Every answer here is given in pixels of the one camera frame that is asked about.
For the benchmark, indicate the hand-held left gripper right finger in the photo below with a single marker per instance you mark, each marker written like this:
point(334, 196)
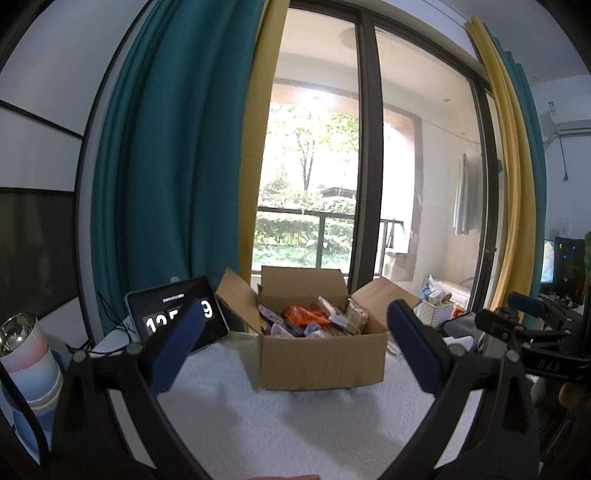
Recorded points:
point(415, 346)

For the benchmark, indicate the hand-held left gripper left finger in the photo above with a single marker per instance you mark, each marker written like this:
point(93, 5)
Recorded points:
point(178, 346)

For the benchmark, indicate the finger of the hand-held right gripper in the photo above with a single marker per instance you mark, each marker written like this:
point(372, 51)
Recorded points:
point(526, 303)
point(501, 325)

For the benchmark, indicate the clear cracker packet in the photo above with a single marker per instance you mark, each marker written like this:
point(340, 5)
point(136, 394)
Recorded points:
point(358, 316)

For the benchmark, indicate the cardboard box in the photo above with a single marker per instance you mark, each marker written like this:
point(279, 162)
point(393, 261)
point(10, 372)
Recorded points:
point(323, 360)

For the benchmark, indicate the purple striped snack packet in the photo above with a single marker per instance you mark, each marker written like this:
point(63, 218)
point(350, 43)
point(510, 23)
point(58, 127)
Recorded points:
point(274, 321)

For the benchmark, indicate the orange snack packet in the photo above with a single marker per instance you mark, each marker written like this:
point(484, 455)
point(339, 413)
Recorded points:
point(304, 315)

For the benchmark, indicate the person's right hand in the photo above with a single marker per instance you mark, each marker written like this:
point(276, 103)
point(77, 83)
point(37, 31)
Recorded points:
point(575, 397)

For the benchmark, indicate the tablet with clock display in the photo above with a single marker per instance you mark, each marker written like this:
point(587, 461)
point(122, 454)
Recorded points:
point(178, 314)

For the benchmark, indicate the white plastic basket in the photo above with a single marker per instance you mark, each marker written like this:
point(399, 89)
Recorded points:
point(436, 314)

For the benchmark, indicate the grey cloth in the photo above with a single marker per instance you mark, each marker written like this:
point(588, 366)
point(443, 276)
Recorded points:
point(457, 323)

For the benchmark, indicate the computer monitor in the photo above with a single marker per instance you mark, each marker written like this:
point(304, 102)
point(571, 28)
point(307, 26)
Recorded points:
point(548, 261)

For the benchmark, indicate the black computer tower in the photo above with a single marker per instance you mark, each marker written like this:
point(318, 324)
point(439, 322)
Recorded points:
point(568, 272)

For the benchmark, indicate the white balcony appliance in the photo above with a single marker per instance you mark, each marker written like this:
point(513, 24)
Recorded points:
point(457, 290)

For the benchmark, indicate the pale hanging cloth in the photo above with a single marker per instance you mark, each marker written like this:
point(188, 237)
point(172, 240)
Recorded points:
point(464, 194)

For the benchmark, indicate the yellow curtain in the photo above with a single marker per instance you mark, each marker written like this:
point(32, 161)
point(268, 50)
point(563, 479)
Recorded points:
point(263, 115)
point(508, 161)

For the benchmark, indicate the pink blue tumbler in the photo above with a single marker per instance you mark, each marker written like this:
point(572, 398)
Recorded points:
point(27, 364)

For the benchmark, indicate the black balcony railing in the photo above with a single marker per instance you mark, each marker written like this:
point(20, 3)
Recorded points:
point(323, 213)

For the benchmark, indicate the teal curtain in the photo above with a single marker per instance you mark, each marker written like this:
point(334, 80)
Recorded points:
point(531, 138)
point(171, 161)

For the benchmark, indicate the white wall air conditioner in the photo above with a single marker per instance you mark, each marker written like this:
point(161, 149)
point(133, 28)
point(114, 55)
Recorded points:
point(572, 117)

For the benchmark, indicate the black door frame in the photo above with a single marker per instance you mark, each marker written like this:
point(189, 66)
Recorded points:
point(367, 152)

